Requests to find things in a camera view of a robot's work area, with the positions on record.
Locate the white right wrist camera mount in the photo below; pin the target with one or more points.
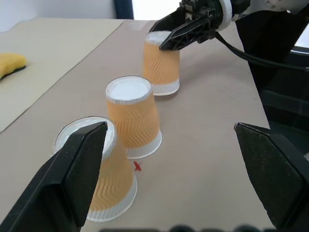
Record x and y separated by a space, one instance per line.
228 14

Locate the black robot body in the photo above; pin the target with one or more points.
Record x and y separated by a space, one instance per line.
277 84

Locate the dark blue panel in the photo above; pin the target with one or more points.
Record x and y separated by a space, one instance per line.
123 9

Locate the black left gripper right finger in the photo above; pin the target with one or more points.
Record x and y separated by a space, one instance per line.
277 174

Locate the beige cardboard sheet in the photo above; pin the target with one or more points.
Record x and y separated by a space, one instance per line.
60 48

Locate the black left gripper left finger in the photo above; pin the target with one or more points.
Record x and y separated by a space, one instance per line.
60 183

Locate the yellow sponge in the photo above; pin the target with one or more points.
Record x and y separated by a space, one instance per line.
10 64

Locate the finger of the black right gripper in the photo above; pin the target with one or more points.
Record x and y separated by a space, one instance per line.
188 33
169 20

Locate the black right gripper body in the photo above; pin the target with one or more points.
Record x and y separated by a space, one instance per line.
205 8

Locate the orange white paper cup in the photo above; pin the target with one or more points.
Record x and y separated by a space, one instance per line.
160 68
116 183
135 120

